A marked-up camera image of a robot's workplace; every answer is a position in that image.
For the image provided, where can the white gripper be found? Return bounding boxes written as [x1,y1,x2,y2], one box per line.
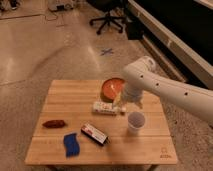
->
[113,84,143,109]

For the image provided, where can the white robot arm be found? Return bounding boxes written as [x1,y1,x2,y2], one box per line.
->
[113,56,213,127]

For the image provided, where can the orange bowl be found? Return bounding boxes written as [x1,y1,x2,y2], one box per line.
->
[100,78,125,102]

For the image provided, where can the white paper cup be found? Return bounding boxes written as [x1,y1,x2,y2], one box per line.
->
[128,112,145,135]

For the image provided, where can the blue cloth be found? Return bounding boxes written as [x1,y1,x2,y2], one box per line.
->
[63,133,80,157]

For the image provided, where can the black bag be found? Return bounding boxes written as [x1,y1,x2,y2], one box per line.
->
[125,22,144,40]

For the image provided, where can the brown sausage-shaped object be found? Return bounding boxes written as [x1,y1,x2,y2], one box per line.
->
[42,120,66,128]

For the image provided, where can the black office chair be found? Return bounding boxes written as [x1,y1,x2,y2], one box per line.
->
[86,0,125,35]

